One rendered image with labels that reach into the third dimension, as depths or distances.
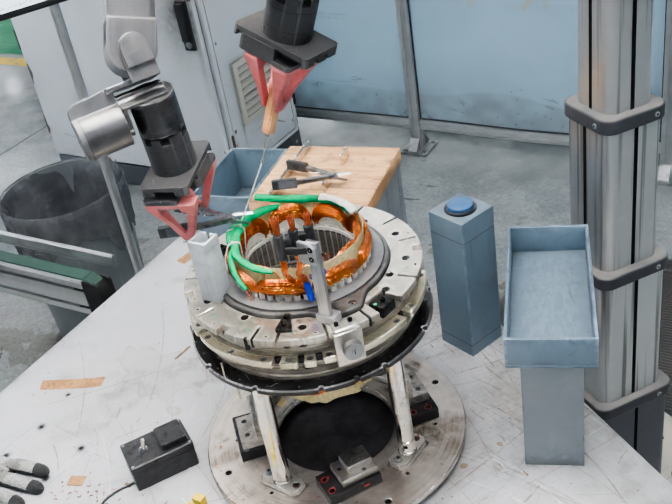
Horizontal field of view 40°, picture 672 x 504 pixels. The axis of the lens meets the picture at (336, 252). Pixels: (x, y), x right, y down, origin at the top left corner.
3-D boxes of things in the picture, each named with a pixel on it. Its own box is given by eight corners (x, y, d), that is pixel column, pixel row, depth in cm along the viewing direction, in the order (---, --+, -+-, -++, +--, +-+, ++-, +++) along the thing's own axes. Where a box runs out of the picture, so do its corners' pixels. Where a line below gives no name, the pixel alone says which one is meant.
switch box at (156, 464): (127, 467, 141) (117, 440, 138) (186, 439, 144) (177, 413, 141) (139, 492, 136) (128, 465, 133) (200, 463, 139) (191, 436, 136)
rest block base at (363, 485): (316, 483, 129) (314, 476, 128) (366, 459, 131) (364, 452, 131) (332, 507, 125) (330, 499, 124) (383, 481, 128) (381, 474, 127)
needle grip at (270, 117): (260, 133, 110) (269, 88, 107) (262, 126, 112) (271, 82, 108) (273, 136, 110) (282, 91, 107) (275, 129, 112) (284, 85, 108)
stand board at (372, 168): (250, 214, 147) (247, 201, 146) (292, 157, 162) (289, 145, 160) (369, 219, 140) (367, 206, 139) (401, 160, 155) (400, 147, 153)
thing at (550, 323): (598, 508, 121) (598, 339, 106) (514, 505, 123) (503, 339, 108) (588, 381, 141) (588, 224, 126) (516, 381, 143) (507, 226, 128)
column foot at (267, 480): (272, 468, 133) (271, 464, 132) (308, 484, 129) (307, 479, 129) (259, 482, 131) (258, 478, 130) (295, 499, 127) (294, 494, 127)
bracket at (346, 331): (334, 358, 113) (327, 325, 110) (361, 349, 113) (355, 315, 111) (339, 367, 111) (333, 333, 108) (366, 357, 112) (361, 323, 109)
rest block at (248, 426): (265, 417, 139) (258, 391, 136) (272, 442, 134) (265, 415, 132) (237, 425, 139) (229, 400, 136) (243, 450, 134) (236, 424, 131)
